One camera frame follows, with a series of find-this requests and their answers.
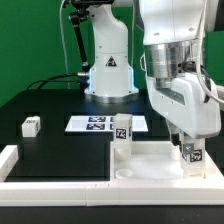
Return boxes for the black cables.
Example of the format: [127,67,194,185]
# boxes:
[26,71,90,91]

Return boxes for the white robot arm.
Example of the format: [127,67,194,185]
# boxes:
[85,0,221,155]

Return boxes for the white square tabletop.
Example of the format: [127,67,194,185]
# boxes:
[110,141,223,181]

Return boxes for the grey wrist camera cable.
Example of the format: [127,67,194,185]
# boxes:
[194,0,224,108]

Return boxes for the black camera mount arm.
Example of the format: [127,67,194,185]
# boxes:
[68,0,114,72]

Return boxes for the white cable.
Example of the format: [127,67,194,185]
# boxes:
[59,0,72,90]

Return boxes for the white marker plate with tags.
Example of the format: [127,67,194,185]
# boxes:
[65,116,148,132]

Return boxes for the white U-shaped fence wall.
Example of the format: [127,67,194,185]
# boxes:
[0,145,224,206]

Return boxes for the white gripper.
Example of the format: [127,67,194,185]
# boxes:
[146,72,221,155]

